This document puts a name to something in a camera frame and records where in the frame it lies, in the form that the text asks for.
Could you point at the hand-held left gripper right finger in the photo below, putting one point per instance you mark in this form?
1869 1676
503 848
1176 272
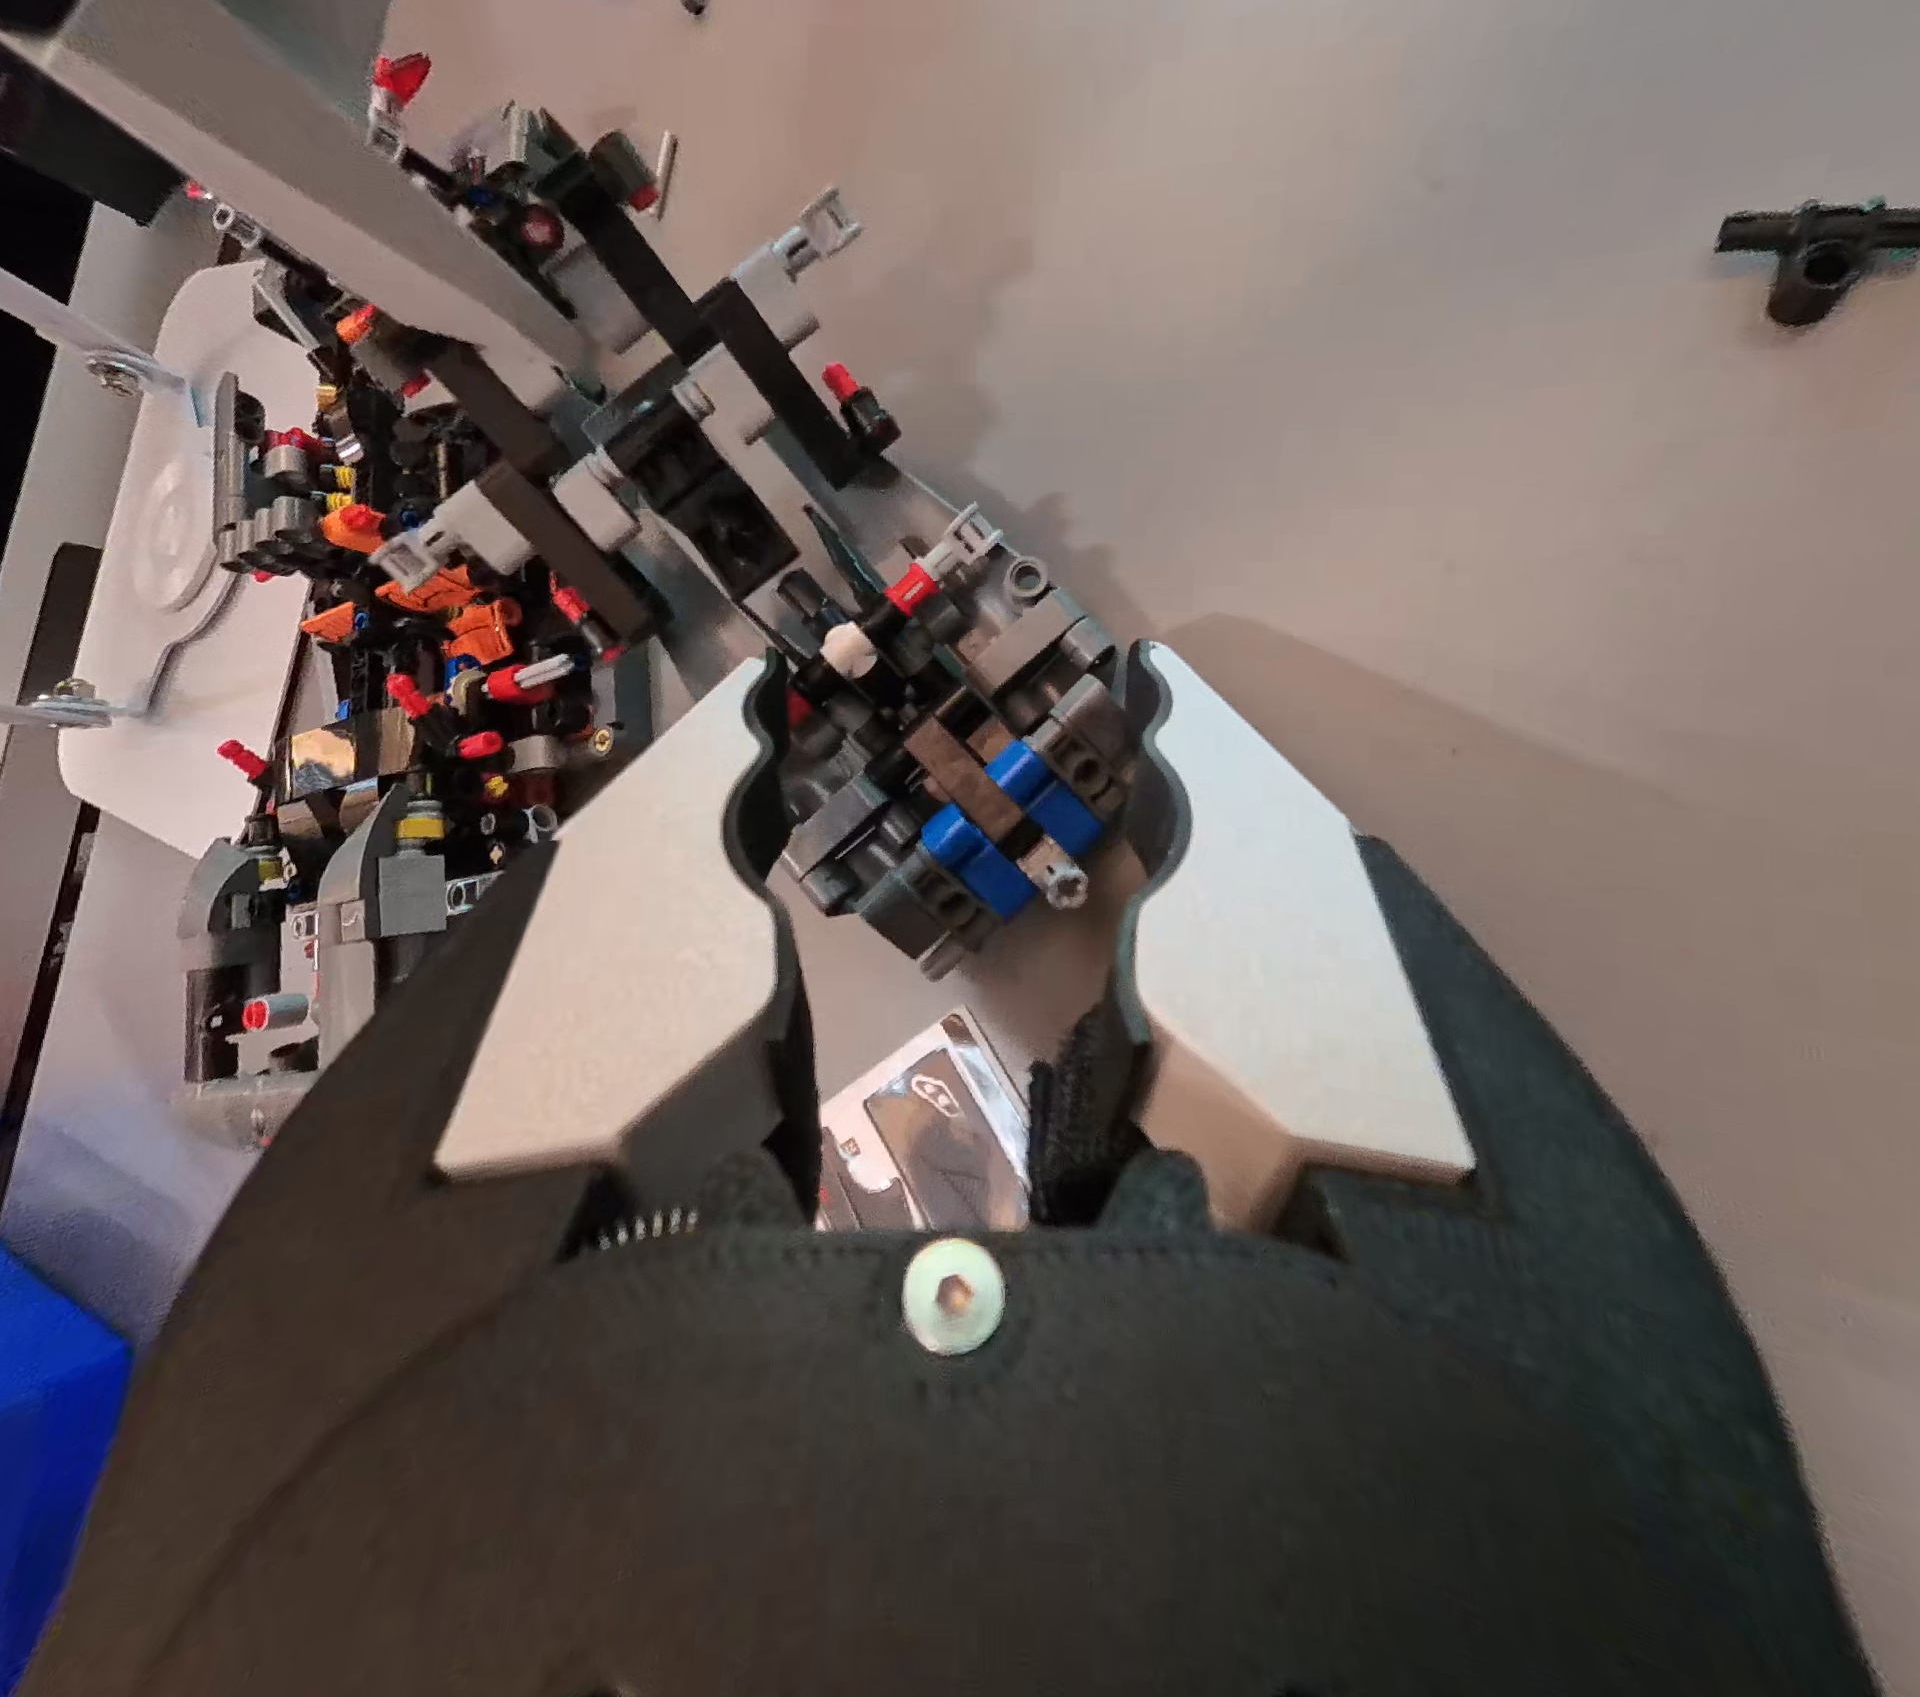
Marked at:
1291 977

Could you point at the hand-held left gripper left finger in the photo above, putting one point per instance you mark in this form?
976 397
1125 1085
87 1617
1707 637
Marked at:
631 977

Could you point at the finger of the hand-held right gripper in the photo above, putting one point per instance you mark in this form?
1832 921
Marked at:
301 137

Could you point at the black lego beam assembly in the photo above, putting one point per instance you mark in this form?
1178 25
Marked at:
675 376

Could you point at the lego sticker sheet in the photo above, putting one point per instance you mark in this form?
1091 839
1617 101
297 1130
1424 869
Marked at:
931 1127

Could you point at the large lego car chassis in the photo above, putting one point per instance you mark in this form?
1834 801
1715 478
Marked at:
405 706

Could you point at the light grey lego axle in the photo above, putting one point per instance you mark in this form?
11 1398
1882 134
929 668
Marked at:
663 172

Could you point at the black lego connector piece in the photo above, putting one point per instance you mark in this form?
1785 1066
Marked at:
1814 257

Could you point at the white book stand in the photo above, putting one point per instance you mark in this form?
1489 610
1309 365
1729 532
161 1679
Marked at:
165 556

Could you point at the blue storage bin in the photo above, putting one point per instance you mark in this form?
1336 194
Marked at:
53 1458

